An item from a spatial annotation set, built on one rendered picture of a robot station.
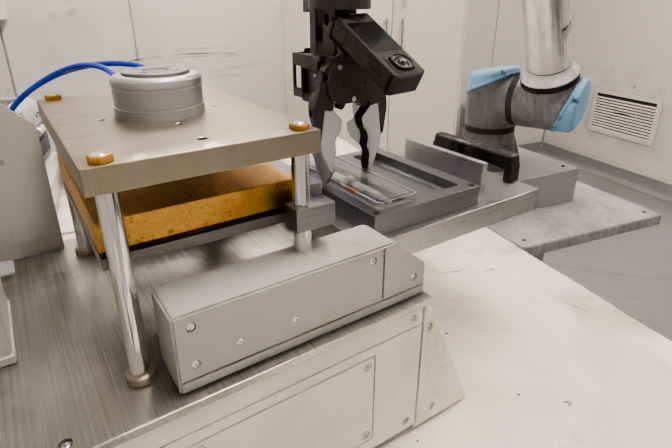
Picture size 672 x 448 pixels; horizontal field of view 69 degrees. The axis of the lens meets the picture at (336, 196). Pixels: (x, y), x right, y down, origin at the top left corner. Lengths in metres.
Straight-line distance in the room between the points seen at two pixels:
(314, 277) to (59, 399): 0.21
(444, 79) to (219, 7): 1.37
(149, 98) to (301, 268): 0.19
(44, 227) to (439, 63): 2.65
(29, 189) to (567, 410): 0.68
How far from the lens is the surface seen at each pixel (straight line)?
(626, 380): 0.77
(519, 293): 0.89
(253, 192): 0.42
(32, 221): 0.66
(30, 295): 0.59
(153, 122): 0.45
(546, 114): 1.13
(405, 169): 0.69
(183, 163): 0.36
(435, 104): 3.11
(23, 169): 0.64
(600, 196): 1.38
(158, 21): 2.93
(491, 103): 1.18
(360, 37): 0.54
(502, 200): 0.66
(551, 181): 1.24
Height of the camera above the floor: 1.21
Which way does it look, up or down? 22 degrees down
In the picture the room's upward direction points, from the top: straight up
